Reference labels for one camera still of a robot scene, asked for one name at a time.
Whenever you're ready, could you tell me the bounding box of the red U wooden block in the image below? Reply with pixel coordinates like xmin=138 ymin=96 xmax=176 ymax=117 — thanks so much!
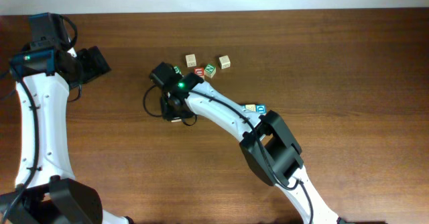
xmin=194 ymin=68 xmax=205 ymax=79

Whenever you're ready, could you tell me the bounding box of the green B wooden block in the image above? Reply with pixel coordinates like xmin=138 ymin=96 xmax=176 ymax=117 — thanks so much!
xmin=174 ymin=66 xmax=182 ymax=75

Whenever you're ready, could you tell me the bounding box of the plain wooden block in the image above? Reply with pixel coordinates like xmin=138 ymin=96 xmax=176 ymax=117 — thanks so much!
xmin=185 ymin=54 xmax=197 ymax=68
xmin=219 ymin=56 xmax=231 ymax=69

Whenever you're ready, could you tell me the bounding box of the blue D wooden block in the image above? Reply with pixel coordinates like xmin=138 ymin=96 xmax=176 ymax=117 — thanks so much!
xmin=256 ymin=105 xmax=267 ymax=114

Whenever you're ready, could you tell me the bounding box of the plain wooden block top middle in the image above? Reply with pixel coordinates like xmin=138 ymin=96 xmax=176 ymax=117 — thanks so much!
xmin=219 ymin=56 xmax=231 ymax=69

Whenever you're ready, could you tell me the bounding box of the wooden block blue side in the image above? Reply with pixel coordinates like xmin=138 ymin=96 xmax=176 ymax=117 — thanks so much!
xmin=242 ymin=104 xmax=257 ymax=112

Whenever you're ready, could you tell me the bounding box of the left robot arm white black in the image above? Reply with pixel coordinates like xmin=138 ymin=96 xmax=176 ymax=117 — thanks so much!
xmin=1 ymin=13 xmax=133 ymax=223

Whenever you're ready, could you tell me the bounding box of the plain wooden block top left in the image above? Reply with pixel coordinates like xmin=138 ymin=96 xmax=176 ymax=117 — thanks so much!
xmin=185 ymin=54 xmax=197 ymax=68

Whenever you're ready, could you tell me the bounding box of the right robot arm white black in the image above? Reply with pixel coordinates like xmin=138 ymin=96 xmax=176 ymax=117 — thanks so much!
xmin=149 ymin=62 xmax=345 ymax=223

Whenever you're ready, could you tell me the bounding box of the green N wooden block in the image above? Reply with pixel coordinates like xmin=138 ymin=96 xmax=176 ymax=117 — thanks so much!
xmin=204 ymin=64 xmax=217 ymax=78

